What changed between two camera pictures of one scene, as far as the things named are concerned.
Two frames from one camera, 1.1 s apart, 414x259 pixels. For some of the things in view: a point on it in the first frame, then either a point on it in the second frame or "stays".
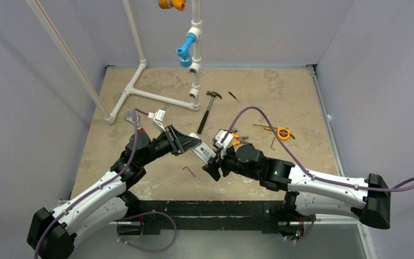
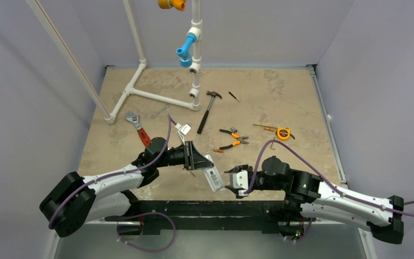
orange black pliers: x=240 y=140 stays
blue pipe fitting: x=185 y=60 stays
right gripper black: x=222 y=161 to x=251 y=179
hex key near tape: x=271 y=148 stays
